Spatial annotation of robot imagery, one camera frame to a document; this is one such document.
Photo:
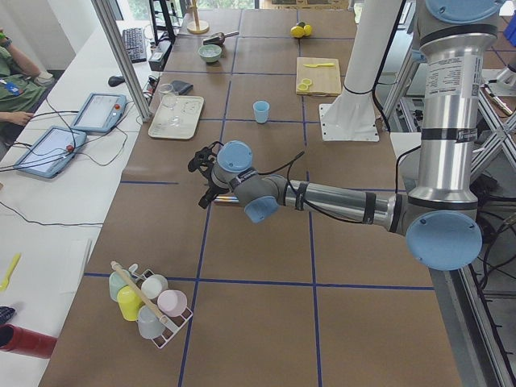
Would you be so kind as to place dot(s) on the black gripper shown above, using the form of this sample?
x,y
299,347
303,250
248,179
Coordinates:
x,y
211,189

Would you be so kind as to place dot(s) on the cream bear serving tray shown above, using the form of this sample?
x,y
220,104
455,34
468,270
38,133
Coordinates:
x,y
188,108

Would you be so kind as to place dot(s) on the pink plastic cup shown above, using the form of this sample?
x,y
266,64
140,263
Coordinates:
x,y
172,302

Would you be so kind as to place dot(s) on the light blue plastic cup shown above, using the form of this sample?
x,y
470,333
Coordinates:
x,y
261,111

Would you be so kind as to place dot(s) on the black computer mouse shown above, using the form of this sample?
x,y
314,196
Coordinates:
x,y
114,81

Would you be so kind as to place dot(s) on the mint green plastic cup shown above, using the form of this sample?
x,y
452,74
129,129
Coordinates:
x,y
115,284

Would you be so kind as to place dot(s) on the grey folded cloth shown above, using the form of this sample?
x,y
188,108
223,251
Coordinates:
x,y
181,87

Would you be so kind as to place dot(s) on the yellow plastic cup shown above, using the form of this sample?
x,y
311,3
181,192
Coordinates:
x,y
129,303

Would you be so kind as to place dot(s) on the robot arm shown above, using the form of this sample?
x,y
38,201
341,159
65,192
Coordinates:
x,y
437,216

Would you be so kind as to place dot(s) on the clear wine glass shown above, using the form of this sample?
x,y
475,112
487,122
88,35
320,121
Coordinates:
x,y
169,99

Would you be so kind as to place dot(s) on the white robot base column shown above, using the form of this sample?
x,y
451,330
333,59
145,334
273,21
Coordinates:
x,y
380,46

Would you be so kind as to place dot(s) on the black keyboard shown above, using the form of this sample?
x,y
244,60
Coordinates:
x,y
134,43

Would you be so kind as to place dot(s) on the white wire cup rack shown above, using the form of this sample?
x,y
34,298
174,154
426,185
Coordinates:
x,y
174,324

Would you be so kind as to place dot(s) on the red cylinder bottle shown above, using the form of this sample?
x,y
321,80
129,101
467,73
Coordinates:
x,y
22,341

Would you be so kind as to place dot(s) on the wooden mug tree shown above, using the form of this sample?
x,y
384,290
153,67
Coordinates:
x,y
197,26

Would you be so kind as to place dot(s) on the white plastic cup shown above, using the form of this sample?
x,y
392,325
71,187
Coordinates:
x,y
154,285

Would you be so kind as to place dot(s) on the green bowl of ice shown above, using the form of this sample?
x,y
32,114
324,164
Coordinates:
x,y
210,53

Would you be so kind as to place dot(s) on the seated person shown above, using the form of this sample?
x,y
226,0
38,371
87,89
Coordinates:
x,y
24,86

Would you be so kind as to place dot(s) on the yellow plastic knife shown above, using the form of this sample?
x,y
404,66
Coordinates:
x,y
319,65

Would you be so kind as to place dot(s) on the silver metal muddler rod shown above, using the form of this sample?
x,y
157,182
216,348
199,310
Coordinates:
x,y
226,199

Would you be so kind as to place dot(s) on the near teach pendant tablet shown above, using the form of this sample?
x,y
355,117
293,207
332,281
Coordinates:
x,y
51,153

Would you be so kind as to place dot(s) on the teach pendant tablet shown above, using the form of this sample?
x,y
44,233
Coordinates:
x,y
51,153
100,113

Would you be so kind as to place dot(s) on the wooden cutting board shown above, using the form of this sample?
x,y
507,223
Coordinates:
x,y
326,80

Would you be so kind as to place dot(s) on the aluminium frame post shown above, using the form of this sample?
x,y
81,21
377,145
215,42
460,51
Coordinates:
x,y
110,27

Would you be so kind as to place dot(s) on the yellow lemon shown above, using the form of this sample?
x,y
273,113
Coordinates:
x,y
307,30
297,32

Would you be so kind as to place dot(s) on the far teach pendant tablet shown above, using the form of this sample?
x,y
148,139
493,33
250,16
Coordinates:
x,y
100,113

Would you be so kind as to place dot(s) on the yellow plastic spatula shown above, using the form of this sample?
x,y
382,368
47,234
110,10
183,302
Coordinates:
x,y
10,269

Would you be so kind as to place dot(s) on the wooden rack handle bar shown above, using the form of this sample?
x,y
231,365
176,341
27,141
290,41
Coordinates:
x,y
120,271

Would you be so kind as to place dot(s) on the black box with label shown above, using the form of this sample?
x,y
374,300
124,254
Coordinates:
x,y
159,56

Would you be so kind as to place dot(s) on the grey-blue plastic cup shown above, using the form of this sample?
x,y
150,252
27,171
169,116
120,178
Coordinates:
x,y
148,324

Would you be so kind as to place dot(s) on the metal ice scoop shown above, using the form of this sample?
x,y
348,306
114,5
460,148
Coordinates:
x,y
219,38

